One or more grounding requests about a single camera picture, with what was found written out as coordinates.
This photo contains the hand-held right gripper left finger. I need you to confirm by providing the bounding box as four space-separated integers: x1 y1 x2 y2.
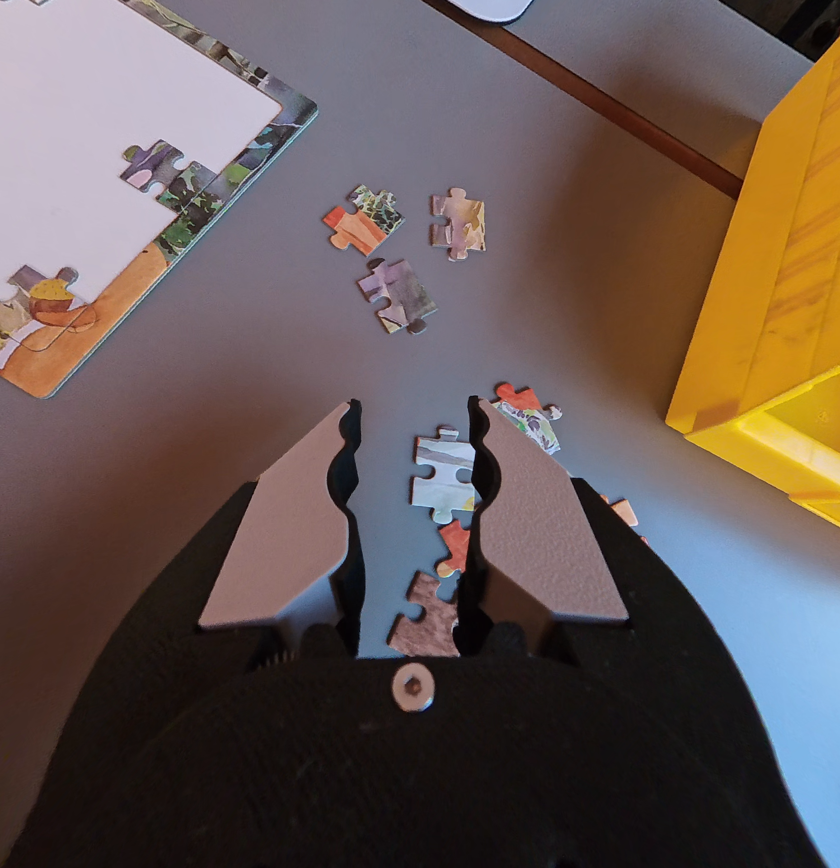
198 399 366 657

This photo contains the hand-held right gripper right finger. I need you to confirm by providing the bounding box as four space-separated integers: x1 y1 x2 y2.
455 395 631 657

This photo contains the white grey puzzle piece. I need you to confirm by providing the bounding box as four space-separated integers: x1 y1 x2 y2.
411 426 478 525

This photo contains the white puzzle board printed frame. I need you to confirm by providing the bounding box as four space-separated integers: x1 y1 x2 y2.
0 0 319 400

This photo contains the red orange puzzle piece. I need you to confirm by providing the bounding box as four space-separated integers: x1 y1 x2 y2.
435 519 472 579

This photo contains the red floral puzzle piece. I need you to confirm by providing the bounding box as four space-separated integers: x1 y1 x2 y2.
491 382 564 457

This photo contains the brown puzzle piece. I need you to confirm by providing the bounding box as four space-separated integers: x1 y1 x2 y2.
387 570 461 659

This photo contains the purple grey puzzle piece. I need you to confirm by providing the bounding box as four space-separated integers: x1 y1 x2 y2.
357 258 439 336

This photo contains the yellow plastic bin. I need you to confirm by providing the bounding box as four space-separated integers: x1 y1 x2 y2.
666 20 840 537

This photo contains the orange green puzzle piece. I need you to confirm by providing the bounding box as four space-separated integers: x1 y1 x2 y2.
321 184 406 257

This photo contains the pale purple yellow puzzle piece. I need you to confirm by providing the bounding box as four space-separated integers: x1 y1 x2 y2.
430 188 487 262

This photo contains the purple acorn puzzle piece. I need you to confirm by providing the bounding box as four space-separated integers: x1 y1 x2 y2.
6 264 80 320

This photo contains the dark green puzzle piece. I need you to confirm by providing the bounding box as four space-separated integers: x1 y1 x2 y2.
155 161 221 212

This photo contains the white mouse pad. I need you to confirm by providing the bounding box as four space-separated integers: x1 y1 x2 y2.
441 0 537 27

